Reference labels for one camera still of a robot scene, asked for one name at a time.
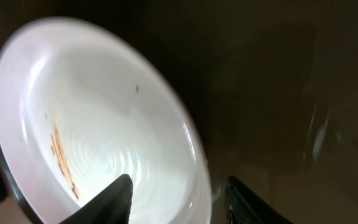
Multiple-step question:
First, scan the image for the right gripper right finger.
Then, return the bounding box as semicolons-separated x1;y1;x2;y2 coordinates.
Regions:
225;176;292;224

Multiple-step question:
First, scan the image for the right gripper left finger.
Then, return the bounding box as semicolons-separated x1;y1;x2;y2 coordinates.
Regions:
60;174;133;224

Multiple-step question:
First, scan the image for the brown translucent serving tray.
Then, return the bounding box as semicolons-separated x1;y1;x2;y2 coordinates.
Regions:
0;0;358;223

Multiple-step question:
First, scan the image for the white plate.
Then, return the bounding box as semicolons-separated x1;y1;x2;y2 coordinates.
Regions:
0;17;212;223

